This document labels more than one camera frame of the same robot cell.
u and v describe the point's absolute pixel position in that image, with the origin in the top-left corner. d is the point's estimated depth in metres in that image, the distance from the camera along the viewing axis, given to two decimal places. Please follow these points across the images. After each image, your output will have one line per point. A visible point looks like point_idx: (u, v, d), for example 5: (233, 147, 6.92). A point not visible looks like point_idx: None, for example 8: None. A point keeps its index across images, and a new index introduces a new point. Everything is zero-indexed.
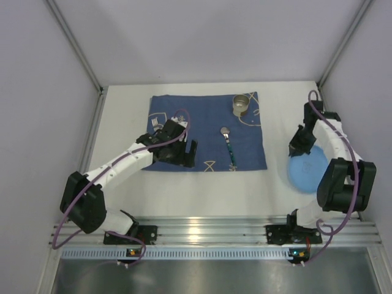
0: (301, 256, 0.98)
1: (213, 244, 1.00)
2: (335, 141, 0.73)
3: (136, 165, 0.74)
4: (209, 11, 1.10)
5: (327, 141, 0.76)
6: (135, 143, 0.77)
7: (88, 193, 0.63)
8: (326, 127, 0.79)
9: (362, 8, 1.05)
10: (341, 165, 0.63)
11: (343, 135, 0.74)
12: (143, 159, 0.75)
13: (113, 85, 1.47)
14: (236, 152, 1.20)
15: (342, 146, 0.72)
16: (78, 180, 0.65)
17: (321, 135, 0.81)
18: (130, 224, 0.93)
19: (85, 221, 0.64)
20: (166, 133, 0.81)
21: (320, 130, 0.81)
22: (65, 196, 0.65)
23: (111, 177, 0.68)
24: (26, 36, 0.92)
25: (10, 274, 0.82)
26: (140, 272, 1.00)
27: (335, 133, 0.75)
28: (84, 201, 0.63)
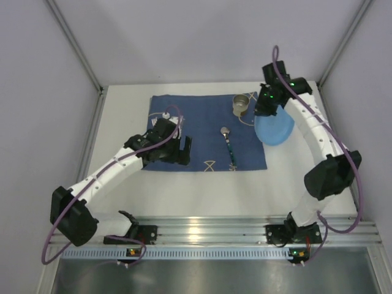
0: (301, 256, 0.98)
1: (214, 244, 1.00)
2: (318, 131, 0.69)
3: (125, 171, 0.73)
4: (209, 10, 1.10)
5: (307, 128, 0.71)
6: (123, 148, 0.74)
7: (73, 210, 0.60)
8: (302, 109, 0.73)
9: (362, 7, 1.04)
10: (331, 163, 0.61)
11: (324, 121, 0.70)
12: (131, 165, 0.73)
13: (113, 85, 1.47)
14: (236, 152, 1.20)
15: (326, 135, 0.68)
16: (63, 196, 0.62)
17: (294, 116, 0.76)
18: (128, 225, 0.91)
19: (74, 236, 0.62)
20: (157, 134, 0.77)
21: (294, 110, 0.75)
22: (53, 211, 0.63)
23: (96, 190, 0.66)
24: (25, 35, 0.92)
25: (10, 274, 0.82)
26: (140, 272, 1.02)
27: (316, 119, 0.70)
28: (70, 217, 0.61)
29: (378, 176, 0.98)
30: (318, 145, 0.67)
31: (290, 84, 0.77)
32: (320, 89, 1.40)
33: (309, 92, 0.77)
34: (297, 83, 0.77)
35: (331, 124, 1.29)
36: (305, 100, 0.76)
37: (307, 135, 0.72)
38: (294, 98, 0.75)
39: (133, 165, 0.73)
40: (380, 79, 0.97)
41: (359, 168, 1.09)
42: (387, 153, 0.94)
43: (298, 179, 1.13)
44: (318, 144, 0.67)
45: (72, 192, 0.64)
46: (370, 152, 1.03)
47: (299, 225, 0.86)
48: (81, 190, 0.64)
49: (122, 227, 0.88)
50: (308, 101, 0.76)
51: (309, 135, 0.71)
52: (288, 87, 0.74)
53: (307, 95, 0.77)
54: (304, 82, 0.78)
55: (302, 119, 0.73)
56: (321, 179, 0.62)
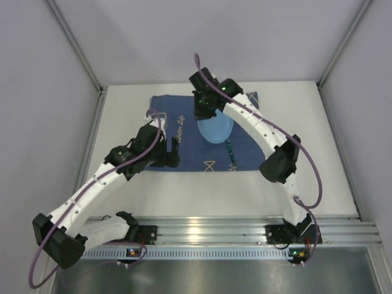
0: (301, 256, 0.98)
1: (214, 244, 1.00)
2: (260, 127, 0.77)
3: (106, 190, 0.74)
4: (209, 10, 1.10)
5: (250, 126, 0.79)
6: (103, 164, 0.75)
7: (52, 238, 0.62)
8: (240, 111, 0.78)
9: (363, 7, 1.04)
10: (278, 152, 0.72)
11: (261, 115, 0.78)
12: (113, 182, 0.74)
13: (113, 85, 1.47)
14: (236, 152, 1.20)
15: (267, 128, 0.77)
16: (43, 224, 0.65)
17: (233, 116, 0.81)
18: (125, 228, 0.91)
19: (60, 261, 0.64)
20: (139, 144, 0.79)
21: (233, 113, 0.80)
22: (38, 237, 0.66)
23: (76, 214, 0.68)
24: (25, 35, 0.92)
25: (11, 274, 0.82)
26: (139, 272, 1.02)
27: (255, 116, 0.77)
28: (51, 245, 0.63)
29: (378, 176, 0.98)
30: (265, 141, 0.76)
31: (222, 88, 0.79)
32: (320, 89, 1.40)
33: (241, 91, 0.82)
34: (229, 86, 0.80)
35: (331, 124, 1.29)
36: (239, 101, 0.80)
37: (252, 133, 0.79)
38: (230, 102, 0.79)
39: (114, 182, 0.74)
40: (380, 79, 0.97)
41: (359, 168, 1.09)
42: (386, 154, 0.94)
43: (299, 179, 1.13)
44: (264, 139, 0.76)
45: (51, 219, 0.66)
46: (370, 152, 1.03)
47: (293, 223, 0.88)
48: (60, 217, 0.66)
49: (119, 230, 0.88)
50: (241, 101, 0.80)
51: (253, 132, 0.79)
52: (223, 95, 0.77)
53: (240, 95, 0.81)
54: (233, 84, 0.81)
55: (242, 119, 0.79)
56: (275, 167, 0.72)
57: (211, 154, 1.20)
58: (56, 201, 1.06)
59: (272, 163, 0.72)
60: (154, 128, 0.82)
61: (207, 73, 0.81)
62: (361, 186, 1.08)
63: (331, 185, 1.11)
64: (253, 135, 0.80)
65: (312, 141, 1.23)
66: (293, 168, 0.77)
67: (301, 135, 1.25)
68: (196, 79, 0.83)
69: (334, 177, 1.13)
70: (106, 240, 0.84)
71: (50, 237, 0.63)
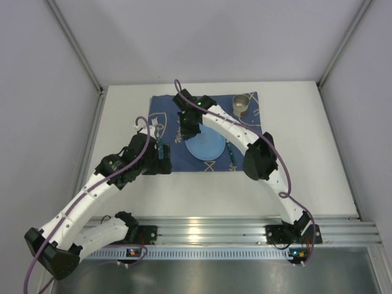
0: (301, 256, 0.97)
1: (214, 244, 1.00)
2: (233, 129, 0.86)
3: (98, 201, 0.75)
4: (209, 10, 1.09)
5: (225, 130, 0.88)
6: (94, 174, 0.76)
7: (45, 252, 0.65)
8: (214, 119, 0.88)
9: (363, 7, 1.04)
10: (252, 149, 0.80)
11: (233, 120, 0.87)
12: (103, 193, 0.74)
13: (113, 85, 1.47)
14: (236, 152, 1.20)
15: (240, 130, 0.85)
16: (35, 239, 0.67)
17: (211, 124, 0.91)
18: (125, 231, 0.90)
19: (55, 272, 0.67)
20: (131, 152, 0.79)
21: (209, 121, 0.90)
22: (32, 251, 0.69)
23: (67, 228, 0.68)
24: (24, 35, 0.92)
25: (11, 274, 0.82)
26: (139, 272, 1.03)
27: (227, 121, 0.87)
28: (45, 258, 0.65)
29: (378, 176, 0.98)
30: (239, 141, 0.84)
31: (197, 104, 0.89)
32: (320, 89, 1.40)
33: (215, 103, 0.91)
34: (205, 101, 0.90)
35: (331, 124, 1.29)
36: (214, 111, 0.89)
37: (228, 136, 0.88)
38: (206, 113, 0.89)
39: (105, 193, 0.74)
40: (380, 79, 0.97)
41: (359, 168, 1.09)
42: (387, 153, 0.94)
43: (299, 179, 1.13)
44: (239, 140, 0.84)
45: (43, 234, 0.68)
46: (370, 152, 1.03)
47: (290, 222, 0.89)
48: (51, 232, 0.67)
49: (118, 233, 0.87)
50: (215, 111, 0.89)
51: (229, 136, 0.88)
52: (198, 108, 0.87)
53: (214, 106, 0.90)
54: (207, 98, 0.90)
55: (217, 126, 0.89)
56: (253, 163, 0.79)
57: (211, 155, 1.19)
58: (56, 201, 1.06)
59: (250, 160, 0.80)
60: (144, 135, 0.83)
61: (185, 92, 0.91)
62: (361, 186, 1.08)
63: (331, 185, 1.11)
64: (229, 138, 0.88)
65: (312, 141, 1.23)
66: (274, 166, 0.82)
67: (301, 135, 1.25)
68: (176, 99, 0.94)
69: (334, 177, 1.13)
70: (105, 244, 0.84)
71: (42, 251, 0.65)
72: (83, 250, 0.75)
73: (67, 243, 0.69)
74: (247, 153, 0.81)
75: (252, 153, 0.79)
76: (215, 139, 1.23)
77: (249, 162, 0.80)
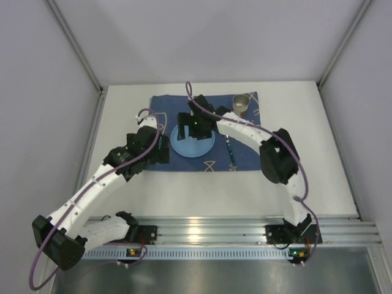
0: (301, 256, 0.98)
1: (213, 244, 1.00)
2: (246, 130, 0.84)
3: (105, 191, 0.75)
4: (209, 10, 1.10)
5: (239, 133, 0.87)
6: (102, 165, 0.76)
7: (53, 240, 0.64)
8: (228, 124, 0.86)
9: (363, 7, 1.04)
10: (267, 149, 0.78)
11: (246, 122, 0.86)
12: (111, 184, 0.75)
13: (113, 85, 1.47)
14: (236, 152, 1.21)
15: (254, 130, 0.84)
16: (43, 226, 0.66)
17: (227, 130, 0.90)
18: (126, 229, 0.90)
19: (61, 261, 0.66)
20: (138, 146, 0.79)
21: (225, 127, 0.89)
22: (38, 239, 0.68)
23: (76, 216, 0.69)
24: (24, 35, 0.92)
25: (11, 274, 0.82)
26: (139, 272, 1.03)
27: (239, 124, 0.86)
28: (51, 246, 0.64)
29: (378, 176, 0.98)
30: (254, 142, 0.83)
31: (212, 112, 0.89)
32: (320, 89, 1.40)
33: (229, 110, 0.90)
34: (220, 111, 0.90)
35: (331, 124, 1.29)
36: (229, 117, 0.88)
37: (244, 139, 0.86)
38: (220, 119, 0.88)
39: (113, 182, 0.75)
40: (380, 79, 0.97)
41: (359, 168, 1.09)
42: (387, 153, 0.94)
43: None
44: (252, 141, 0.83)
45: (51, 221, 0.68)
46: (370, 152, 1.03)
47: (294, 223, 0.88)
48: (60, 219, 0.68)
49: (119, 231, 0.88)
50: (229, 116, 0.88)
51: (244, 138, 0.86)
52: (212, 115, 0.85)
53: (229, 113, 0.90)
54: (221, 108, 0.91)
55: (231, 130, 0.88)
56: (272, 165, 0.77)
57: (197, 154, 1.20)
58: (56, 200, 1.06)
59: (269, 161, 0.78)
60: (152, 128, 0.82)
61: (201, 100, 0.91)
62: (361, 185, 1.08)
63: (331, 185, 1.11)
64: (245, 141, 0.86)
65: (312, 141, 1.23)
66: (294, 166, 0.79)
67: (301, 135, 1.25)
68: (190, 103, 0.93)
69: (334, 177, 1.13)
70: (105, 241, 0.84)
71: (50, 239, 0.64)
72: (86, 247, 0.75)
73: (73, 231, 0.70)
74: (263, 154, 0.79)
75: (267, 152, 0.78)
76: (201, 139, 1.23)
77: (266, 162, 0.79)
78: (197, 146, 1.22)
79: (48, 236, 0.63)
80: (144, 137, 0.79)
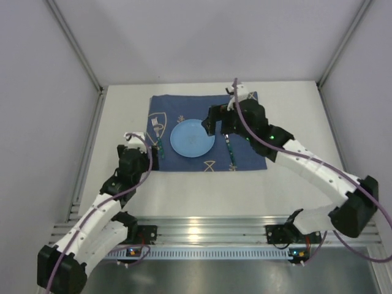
0: (301, 255, 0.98)
1: (213, 244, 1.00)
2: (321, 172, 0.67)
3: (106, 217, 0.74)
4: (209, 10, 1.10)
5: (307, 171, 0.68)
6: (99, 195, 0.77)
7: (63, 264, 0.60)
8: (294, 158, 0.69)
9: (363, 6, 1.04)
10: (354, 202, 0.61)
11: (321, 160, 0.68)
12: (111, 209, 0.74)
13: (113, 85, 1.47)
14: (236, 152, 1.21)
15: (330, 173, 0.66)
16: (49, 255, 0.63)
17: (288, 165, 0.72)
18: (125, 231, 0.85)
19: (68, 291, 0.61)
20: (125, 173, 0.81)
21: (287, 159, 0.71)
22: (41, 273, 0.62)
23: (82, 241, 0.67)
24: (24, 34, 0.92)
25: (11, 274, 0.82)
26: (139, 272, 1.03)
27: (313, 161, 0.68)
28: (59, 274, 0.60)
29: (378, 176, 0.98)
30: (332, 187, 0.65)
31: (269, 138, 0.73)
32: (320, 89, 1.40)
33: (293, 137, 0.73)
34: (278, 135, 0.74)
35: (330, 124, 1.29)
36: (290, 148, 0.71)
37: (312, 179, 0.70)
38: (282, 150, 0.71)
39: (112, 210, 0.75)
40: (380, 79, 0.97)
41: (359, 168, 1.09)
42: (387, 153, 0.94)
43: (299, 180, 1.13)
44: (330, 185, 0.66)
45: (58, 248, 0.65)
46: (370, 152, 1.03)
47: (304, 231, 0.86)
48: (67, 245, 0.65)
49: (119, 236, 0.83)
50: (293, 147, 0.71)
51: (313, 179, 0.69)
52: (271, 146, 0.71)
53: (291, 141, 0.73)
54: (282, 131, 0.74)
55: (298, 166, 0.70)
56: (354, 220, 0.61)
57: (198, 153, 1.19)
58: (56, 200, 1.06)
59: (346, 215, 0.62)
60: (133, 152, 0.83)
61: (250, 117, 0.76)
62: None
63: None
64: (310, 180, 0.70)
65: (312, 141, 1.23)
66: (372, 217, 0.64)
67: (301, 135, 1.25)
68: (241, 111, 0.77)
69: None
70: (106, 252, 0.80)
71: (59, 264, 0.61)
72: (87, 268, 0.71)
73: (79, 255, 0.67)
74: (344, 206, 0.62)
75: (352, 204, 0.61)
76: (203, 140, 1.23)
77: (346, 214, 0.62)
78: (198, 146, 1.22)
79: (59, 260, 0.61)
80: (127, 166, 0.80)
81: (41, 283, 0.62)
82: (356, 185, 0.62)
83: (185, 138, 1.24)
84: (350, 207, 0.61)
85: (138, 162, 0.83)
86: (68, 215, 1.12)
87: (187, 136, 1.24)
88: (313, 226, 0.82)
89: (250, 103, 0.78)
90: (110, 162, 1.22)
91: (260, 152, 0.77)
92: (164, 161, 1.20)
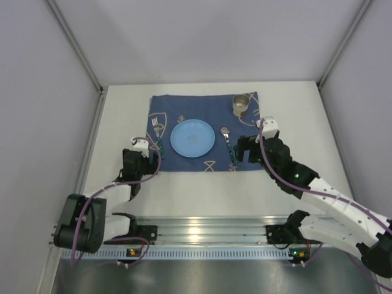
0: (301, 256, 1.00)
1: (214, 244, 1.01)
2: (350, 212, 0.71)
3: (119, 195, 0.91)
4: (209, 10, 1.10)
5: (336, 211, 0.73)
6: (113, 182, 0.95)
7: (94, 204, 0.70)
8: (321, 198, 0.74)
9: (363, 7, 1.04)
10: (385, 245, 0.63)
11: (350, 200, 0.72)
12: (124, 189, 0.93)
13: (113, 85, 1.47)
14: (236, 152, 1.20)
15: (359, 214, 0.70)
16: (78, 199, 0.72)
17: (314, 203, 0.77)
18: (128, 223, 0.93)
19: (92, 230, 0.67)
20: (129, 171, 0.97)
21: (314, 198, 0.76)
22: (65, 216, 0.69)
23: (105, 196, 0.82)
24: (24, 35, 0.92)
25: (11, 274, 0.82)
26: (139, 272, 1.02)
27: (341, 201, 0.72)
28: (89, 213, 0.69)
29: (378, 176, 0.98)
30: (361, 228, 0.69)
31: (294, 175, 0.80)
32: (320, 89, 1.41)
33: (317, 175, 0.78)
34: (304, 174, 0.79)
35: (331, 124, 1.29)
36: (316, 187, 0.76)
37: (340, 218, 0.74)
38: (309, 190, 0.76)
39: (124, 190, 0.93)
40: (380, 79, 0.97)
41: (359, 168, 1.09)
42: (387, 154, 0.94)
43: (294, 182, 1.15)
44: (359, 226, 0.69)
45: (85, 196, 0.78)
46: (370, 152, 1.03)
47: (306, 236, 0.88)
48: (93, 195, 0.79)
49: (122, 226, 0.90)
50: (319, 185, 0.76)
51: (343, 219, 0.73)
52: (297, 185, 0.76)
53: (316, 179, 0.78)
54: (306, 169, 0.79)
55: (326, 206, 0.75)
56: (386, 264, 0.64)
57: (198, 154, 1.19)
58: (56, 200, 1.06)
59: (378, 258, 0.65)
60: (135, 153, 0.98)
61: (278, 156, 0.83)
62: (362, 186, 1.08)
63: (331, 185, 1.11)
64: (337, 219, 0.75)
65: (312, 141, 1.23)
66: None
67: (301, 135, 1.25)
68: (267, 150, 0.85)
69: (334, 177, 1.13)
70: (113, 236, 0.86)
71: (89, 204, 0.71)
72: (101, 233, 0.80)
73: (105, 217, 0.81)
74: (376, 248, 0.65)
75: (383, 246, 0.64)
76: (203, 140, 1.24)
77: (378, 257, 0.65)
78: (199, 146, 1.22)
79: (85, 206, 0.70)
80: (130, 165, 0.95)
81: (58, 237, 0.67)
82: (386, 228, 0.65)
83: (187, 138, 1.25)
84: (381, 248, 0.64)
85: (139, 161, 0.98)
86: None
87: (187, 136, 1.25)
88: (318, 234, 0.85)
89: (275, 143, 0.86)
90: (110, 162, 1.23)
91: (285, 188, 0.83)
92: (164, 161, 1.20)
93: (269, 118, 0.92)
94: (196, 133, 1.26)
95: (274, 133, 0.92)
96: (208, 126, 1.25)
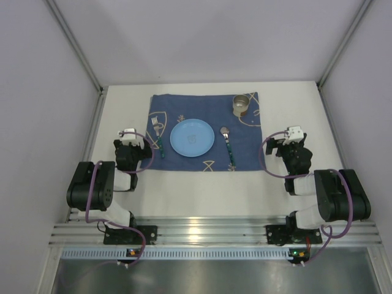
0: (301, 256, 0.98)
1: (213, 244, 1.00)
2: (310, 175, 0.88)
3: (122, 180, 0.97)
4: (210, 10, 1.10)
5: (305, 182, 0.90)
6: (118, 169, 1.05)
7: (104, 164, 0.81)
8: (302, 177, 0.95)
9: (363, 7, 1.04)
10: (326, 175, 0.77)
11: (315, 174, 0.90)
12: (125, 177, 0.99)
13: (113, 85, 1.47)
14: (236, 152, 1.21)
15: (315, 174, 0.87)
16: (87, 165, 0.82)
17: (302, 190, 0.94)
18: (128, 217, 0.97)
19: (103, 184, 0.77)
20: (128, 165, 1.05)
21: (301, 180, 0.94)
22: (78, 177, 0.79)
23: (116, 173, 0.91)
24: (24, 35, 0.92)
25: (11, 273, 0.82)
26: (139, 272, 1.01)
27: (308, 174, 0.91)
28: (100, 172, 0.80)
29: (377, 176, 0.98)
30: (312, 180, 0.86)
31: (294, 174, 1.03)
32: (320, 89, 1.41)
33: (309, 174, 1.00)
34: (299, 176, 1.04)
35: (331, 124, 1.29)
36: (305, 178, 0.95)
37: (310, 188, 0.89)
38: (297, 179, 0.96)
39: (127, 177, 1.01)
40: (380, 79, 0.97)
41: (359, 168, 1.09)
42: (387, 154, 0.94)
43: None
44: (312, 179, 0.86)
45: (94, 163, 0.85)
46: (369, 152, 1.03)
47: (299, 225, 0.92)
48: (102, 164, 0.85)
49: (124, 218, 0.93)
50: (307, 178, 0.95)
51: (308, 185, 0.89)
52: (289, 177, 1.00)
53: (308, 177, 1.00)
54: None
55: (302, 183, 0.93)
56: (323, 188, 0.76)
57: (198, 153, 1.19)
58: (56, 200, 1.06)
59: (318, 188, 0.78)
60: (127, 149, 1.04)
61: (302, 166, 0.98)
62: None
63: None
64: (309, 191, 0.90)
65: (312, 140, 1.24)
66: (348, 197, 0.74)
67: None
68: (295, 155, 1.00)
69: None
70: (114, 225, 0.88)
71: (99, 166, 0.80)
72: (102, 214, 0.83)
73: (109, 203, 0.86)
74: (317, 179, 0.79)
75: (323, 176, 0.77)
76: (204, 140, 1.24)
77: (320, 186, 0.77)
78: (198, 146, 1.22)
79: (97, 168, 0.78)
80: (124, 162, 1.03)
81: (71, 195, 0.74)
82: (335, 171, 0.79)
83: (187, 138, 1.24)
84: (320, 175, 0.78)
85: (131, 155, 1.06)
86: (68, 215, 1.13)
87: (187, 136, 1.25)
88: (307, 220, 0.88)
89: (305, 153, 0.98)
90: None
91: (287, 187, 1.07)
92: (164, 161, 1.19)
93: (296, 127, 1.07)
94: (196, 133, 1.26)
95: (300, 140, 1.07)
96: (208, 127, 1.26)
